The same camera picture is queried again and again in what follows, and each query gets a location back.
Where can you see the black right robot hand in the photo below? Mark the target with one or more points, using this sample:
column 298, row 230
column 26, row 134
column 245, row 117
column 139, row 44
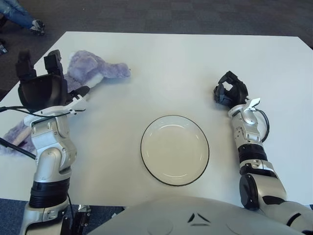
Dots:
column 236, row 94

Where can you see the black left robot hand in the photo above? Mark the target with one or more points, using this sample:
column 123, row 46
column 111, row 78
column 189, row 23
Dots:
column 41, row 90

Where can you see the purple plush rabbit doll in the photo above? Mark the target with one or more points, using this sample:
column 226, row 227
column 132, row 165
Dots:
column 97, row 66

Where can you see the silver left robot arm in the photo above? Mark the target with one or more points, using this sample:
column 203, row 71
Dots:
column 49, row 151

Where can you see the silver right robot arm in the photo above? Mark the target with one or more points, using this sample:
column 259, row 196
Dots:
column 247, row 132

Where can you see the white plate with black rim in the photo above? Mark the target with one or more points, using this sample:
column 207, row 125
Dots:
column 174, row 151

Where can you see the grey sneaker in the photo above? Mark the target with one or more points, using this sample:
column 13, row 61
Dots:
column 38, row 27

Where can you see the person's leg in jeans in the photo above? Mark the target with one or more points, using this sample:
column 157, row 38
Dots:
column 14, row 11

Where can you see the grey robot torso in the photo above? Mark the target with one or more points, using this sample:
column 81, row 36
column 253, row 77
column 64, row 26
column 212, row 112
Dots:
column 171, row 218

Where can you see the black frame under table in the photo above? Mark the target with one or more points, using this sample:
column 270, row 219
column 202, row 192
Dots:
column 79, row 220

